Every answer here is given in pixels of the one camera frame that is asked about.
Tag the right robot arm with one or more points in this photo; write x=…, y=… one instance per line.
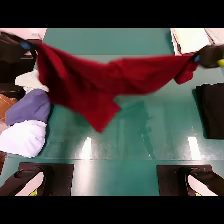
x=210, y=56

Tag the brown garment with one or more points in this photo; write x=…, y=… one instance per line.
x=6, y=105

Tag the red T-shirt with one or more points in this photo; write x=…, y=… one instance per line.
x=86, y=83

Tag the black garment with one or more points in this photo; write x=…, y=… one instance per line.
x=13, y=71
x=213, y=111

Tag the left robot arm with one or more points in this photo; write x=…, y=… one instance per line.
x=12, y=46

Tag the purple garment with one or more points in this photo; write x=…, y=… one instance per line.
x=29, y=106

